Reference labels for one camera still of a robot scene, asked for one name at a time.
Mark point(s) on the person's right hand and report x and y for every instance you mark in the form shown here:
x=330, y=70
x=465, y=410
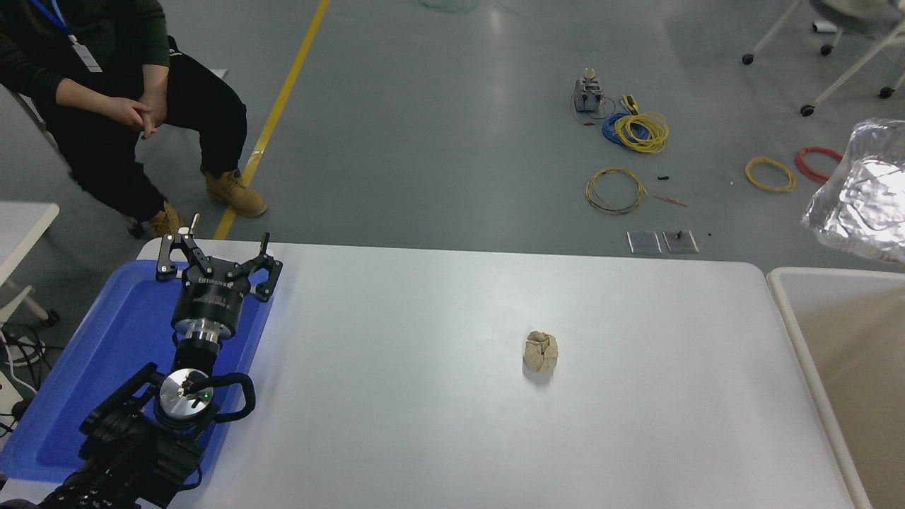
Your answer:
x=127, y=113

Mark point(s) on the large pale bin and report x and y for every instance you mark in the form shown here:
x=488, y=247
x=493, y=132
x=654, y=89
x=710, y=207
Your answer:
x=848, y=367

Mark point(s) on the metal floor plate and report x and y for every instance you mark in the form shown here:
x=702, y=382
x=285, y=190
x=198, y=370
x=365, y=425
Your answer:
x=644, y=242
x=682, y=246

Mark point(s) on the crumpled tan paper ball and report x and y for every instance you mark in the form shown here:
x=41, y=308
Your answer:
x=541, y=352

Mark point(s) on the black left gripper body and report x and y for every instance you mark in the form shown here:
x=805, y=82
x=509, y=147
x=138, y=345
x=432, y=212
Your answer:
x=208, y=300

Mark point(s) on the white power strip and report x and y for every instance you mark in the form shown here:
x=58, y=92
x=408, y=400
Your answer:
x=6, y=396

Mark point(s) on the white side table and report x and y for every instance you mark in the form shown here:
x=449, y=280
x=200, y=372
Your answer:
x=21, y=219

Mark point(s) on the white rolling frame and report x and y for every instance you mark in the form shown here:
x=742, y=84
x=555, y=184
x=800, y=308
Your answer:
x=807, y=109

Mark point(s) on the person's left hand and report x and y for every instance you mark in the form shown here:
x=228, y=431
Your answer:
x=155, y=106

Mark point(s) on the blue plastic tray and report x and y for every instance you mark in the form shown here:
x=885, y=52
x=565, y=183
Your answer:
x=106, y=332

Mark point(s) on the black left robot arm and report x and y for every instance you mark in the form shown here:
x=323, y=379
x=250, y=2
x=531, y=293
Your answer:
x=127, y=452

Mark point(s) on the silver foil tray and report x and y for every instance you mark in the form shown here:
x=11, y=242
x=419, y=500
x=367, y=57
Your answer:
x=866, y=198

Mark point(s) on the white rolling chair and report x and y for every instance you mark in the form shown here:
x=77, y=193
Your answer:
x=746, y=59

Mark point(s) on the grey device box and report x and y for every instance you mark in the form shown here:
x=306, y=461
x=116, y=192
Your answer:
x=587, y=95

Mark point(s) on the person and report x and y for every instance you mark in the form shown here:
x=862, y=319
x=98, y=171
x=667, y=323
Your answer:
x=106, y=155

